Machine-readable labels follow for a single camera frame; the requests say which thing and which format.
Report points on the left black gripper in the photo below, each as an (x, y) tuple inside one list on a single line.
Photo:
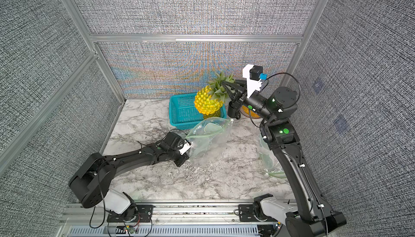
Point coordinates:
[(185, 157)]

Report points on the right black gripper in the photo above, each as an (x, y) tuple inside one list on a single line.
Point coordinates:
[(250, 101)]

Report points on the clear green zip-top bag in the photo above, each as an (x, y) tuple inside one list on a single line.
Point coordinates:
[(271, 164)]

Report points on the yellow pineapple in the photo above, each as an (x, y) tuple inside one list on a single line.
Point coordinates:
[(217, 113)]

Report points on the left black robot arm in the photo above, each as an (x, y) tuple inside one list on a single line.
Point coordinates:
[(91, 182)]

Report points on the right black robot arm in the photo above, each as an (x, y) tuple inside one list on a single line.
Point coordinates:
[(313, 216)]

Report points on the patterned bowl with yellow food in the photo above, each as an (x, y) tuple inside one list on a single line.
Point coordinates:
[(248, 113)]

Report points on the black mug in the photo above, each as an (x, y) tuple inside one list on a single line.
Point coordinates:
[(234, 110)]

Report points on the teal plastic basket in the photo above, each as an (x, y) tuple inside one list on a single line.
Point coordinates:
[(182, 111)]

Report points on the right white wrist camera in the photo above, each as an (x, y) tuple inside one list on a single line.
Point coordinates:
[(254, 77)]

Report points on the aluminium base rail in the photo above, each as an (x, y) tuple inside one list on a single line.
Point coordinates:
[(173, 218)]

